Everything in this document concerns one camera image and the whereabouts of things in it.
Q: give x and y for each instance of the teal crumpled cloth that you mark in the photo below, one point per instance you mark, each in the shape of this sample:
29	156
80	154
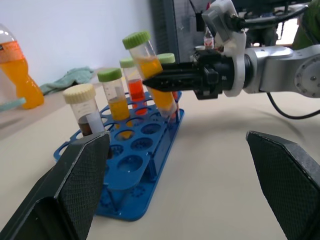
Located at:
72	76

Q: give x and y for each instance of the green-capped tube with yellow liquid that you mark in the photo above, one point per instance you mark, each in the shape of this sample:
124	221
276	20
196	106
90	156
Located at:
120	107

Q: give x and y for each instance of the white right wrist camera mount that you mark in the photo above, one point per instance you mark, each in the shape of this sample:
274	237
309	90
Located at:
237	40

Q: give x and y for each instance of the green-capped tube with red liquid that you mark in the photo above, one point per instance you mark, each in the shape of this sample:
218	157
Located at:
135	90
167	58

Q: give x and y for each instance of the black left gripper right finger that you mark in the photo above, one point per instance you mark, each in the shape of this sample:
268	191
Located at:
287	180

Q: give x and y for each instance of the small bottle with red label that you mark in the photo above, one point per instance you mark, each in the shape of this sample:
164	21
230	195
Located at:
208	41

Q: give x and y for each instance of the orange drink plastic bottle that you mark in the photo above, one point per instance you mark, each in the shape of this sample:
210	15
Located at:
22	82

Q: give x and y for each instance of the blue test tube rack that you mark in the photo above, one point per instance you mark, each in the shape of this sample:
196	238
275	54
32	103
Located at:
132	162

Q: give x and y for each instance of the cream-capped tube with brown liquid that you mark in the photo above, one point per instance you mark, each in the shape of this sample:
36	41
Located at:
78	93

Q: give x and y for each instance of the dark grey perforated panel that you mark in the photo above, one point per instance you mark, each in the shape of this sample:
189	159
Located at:
170	25

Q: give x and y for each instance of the light teal plate rim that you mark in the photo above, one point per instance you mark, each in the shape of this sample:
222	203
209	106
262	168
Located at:
12	103

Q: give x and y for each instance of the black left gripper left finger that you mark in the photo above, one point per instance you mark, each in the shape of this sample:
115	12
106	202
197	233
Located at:
75	180

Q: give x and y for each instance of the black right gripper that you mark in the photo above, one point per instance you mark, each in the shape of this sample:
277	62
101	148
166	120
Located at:
217	72

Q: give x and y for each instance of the green-capped tube with orange liquid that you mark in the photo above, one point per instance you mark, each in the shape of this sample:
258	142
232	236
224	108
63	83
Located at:
150	66

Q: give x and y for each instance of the person in green clothing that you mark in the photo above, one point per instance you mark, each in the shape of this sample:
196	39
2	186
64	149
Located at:
311	27

